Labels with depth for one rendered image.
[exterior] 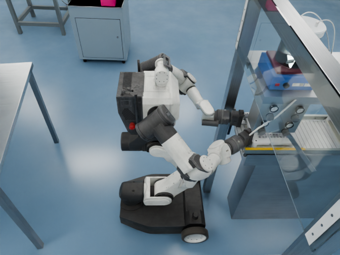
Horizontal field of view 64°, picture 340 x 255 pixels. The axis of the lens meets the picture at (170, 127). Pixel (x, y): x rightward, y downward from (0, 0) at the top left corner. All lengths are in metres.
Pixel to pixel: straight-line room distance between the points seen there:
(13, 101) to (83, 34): 1.85
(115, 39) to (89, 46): 0.35
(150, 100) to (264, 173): 0.95
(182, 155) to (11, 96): 1.32
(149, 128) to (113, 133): 1.71
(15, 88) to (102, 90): 1.44
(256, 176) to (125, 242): 1.08
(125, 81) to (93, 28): 2.30
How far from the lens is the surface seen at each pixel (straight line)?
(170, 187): 1.96
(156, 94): 1.28
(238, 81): 1.57
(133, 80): 1.36
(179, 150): 1.16
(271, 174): 1.89
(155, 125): 1.16
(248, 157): 1.61
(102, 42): 3.68
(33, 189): 2.65
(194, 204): 2.17
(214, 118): 1.61
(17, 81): 2.22
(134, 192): 2.03
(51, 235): 2.40
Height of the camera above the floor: 2.09
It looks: 46 degrees down
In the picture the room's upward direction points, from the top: 3 degrees clockwise
